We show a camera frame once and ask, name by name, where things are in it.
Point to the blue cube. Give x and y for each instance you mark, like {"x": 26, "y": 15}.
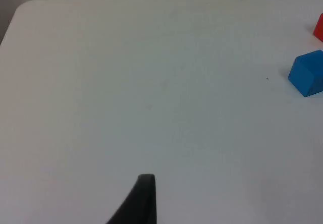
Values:
{"x": 304, "y": 75}

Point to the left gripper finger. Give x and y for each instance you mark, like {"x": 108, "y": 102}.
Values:
{"x": 142, "y": 203}

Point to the red cube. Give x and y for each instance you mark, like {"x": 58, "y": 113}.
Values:
{"x": 319, "y": 29}

